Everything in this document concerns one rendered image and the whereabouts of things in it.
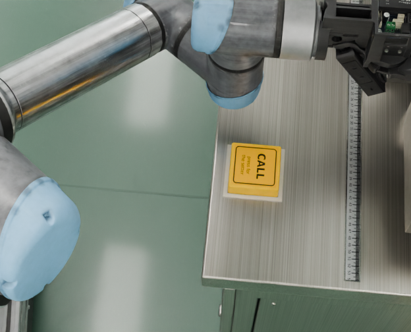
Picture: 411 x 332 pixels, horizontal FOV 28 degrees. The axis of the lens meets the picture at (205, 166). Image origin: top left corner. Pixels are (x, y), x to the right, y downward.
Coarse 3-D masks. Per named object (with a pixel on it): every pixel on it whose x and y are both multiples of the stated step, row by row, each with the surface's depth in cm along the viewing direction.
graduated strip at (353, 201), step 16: (352, 0) 130; (352, 80) 123; (352, 96) 122; (352, 112) 121; (352, 128) 120; (352, 144) 119; (352, 160) 117; (352, 176) 116; (352, 192) 115; (352, 208) 114; (352, 224) 113; (352, 240) 112; (352, 256) 111; (352, 272) 110
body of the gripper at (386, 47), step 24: (336, 0) 98; (384, 0) 98; (408, 0) 98; (336, 24) 98; (360, 24) 97; (384, 24) 98; (408, 24) 97; (336, 48) 102; (360, 48) 102; (384, 48) 100; (408, 48) 99; (384, 72) 102
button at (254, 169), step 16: (240, 144) 116; (256, 144) 116; (240, 160) 115; (256, 160) 115; (272, 160) 115; (240, 176) 114; (256, 176) 114; (272, 176) 114; (240, 192) 114; (256, 192) 114; (272, 192) 113
